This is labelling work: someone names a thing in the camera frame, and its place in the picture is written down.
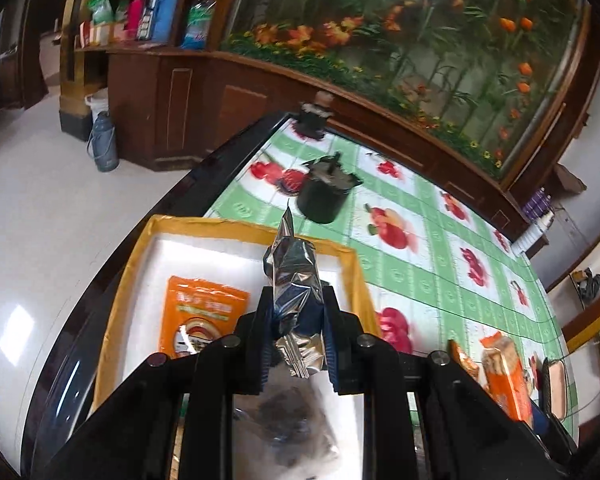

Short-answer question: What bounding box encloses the green blue bag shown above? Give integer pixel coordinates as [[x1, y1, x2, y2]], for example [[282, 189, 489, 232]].
[[181, 0, 218, 51]]

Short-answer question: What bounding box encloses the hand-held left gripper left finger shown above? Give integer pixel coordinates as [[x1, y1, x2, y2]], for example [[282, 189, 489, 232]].
[[45, 285, 277, 480]]

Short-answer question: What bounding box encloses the black object on shelf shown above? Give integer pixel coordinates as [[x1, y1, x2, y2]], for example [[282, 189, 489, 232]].
[[572, 267, 600, 306]]

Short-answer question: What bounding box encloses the white spray bottle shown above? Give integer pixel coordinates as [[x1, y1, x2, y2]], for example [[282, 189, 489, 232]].
[[511, 209, 553, 256]]

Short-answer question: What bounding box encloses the red white box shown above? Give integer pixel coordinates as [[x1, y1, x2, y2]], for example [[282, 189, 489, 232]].
[[77, 20, 111, 48]]

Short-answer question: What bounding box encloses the orange cracker tray pack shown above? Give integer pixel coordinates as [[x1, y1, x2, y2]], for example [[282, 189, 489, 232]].
[[480, 334, 535, 422]]

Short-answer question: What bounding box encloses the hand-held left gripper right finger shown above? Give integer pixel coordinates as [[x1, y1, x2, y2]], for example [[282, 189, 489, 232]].
[[320, 282, 576, 480]]

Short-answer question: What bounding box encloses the black lidded jar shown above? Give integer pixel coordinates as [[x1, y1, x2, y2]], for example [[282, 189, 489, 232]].
[[296, 151, 365, 224]]

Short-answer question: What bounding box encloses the glass flower display case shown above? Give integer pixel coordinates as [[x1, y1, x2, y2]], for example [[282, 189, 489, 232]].
[[215, 0, 596, 191]]

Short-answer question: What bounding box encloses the silver foil snack packet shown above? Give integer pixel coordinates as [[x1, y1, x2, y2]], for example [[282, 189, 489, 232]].
[[262, 200, 331, 378]]

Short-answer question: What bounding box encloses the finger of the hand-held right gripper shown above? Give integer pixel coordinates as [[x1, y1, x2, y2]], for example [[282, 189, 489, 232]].
[[532, 407, 578, 466]]

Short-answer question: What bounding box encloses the large orange snack packet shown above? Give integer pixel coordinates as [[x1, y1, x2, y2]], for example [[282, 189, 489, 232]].
[[159, 275, 251, 360]]

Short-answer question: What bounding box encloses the black jar with cork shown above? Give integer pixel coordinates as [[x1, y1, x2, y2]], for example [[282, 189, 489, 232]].
[[291, 101, 332, 139]]

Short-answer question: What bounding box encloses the white foam box yellow tape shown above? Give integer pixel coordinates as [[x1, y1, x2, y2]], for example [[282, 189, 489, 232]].
[[87, 214, 381, 480]]

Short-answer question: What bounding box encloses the small orange snack packet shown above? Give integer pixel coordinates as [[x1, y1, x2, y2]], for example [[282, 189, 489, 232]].
[[447, 340, 481, 381]]

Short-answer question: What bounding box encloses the red bag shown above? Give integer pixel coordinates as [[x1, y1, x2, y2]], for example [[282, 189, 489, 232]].
[[125, 0, 148, 41]]

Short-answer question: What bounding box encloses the grey blue thermos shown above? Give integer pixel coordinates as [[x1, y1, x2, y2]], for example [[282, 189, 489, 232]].
[[86, 110, 121, 173]]

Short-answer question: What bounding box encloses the black wire basket pink lining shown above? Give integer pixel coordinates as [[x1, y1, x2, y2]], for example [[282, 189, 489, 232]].
[[540, 357, 570, 421]]

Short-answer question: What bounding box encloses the light green bag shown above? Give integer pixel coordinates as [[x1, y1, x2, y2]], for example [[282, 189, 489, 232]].
[[87, 0, 115, 26]]

